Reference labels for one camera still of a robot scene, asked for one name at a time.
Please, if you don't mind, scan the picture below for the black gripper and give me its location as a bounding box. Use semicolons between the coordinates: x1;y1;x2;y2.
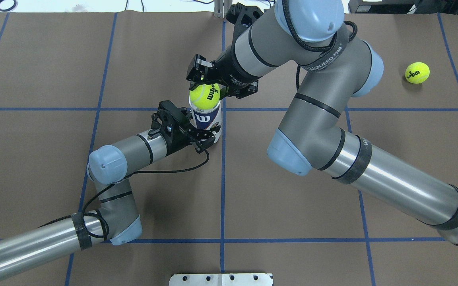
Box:
165;123;217;155
186;54;259;100

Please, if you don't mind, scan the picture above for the yellow tennis ball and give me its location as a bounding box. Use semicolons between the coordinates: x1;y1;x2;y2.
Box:
405;62;430;84
189;84;221;110

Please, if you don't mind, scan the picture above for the white tennis ball can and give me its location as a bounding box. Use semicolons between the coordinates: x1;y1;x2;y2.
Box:
189;99;222;143

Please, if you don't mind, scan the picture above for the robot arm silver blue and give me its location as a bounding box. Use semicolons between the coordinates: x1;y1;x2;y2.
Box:
0;112;220;286
186;0;458;247

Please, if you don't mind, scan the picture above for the black camera mount wrist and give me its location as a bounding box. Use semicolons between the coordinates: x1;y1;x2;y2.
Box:
225;2;264;42
151;100;190;146

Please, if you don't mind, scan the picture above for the aluminium frame post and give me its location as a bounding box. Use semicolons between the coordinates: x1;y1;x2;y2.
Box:
213;0;233;19

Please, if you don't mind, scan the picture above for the black camera cable loop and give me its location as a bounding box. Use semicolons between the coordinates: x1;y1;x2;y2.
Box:
281;0;359;92

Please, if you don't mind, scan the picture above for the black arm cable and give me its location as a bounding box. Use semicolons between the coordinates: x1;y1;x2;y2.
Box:
80;147;210;239

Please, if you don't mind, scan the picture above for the white pedestal column base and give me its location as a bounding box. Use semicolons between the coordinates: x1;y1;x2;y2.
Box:
169;273;274;286

